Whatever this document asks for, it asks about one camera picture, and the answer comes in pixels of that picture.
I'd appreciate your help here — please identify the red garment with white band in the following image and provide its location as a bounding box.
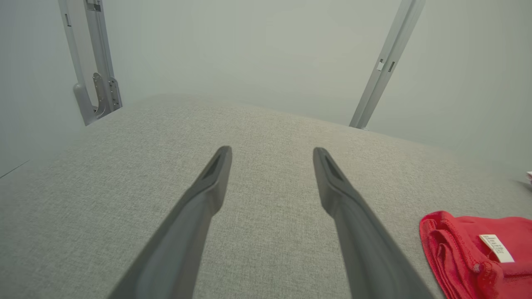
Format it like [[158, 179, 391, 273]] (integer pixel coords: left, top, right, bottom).
[[419, 210, 532, 299]]

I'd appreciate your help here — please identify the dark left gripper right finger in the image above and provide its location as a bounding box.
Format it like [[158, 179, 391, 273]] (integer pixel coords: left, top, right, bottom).
[[313, 147, 435, 299]]

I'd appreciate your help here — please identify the plain grey metal post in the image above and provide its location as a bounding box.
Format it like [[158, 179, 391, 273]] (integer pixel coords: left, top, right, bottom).
[[349, 0, 426, 130]]

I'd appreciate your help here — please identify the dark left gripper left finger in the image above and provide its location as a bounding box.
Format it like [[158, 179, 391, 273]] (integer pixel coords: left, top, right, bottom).
[[108, 145, 232, 299]]

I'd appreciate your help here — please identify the grey metal post with bracket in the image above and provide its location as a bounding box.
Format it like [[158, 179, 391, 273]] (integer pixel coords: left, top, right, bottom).
[[57, 0, 123, 126]]

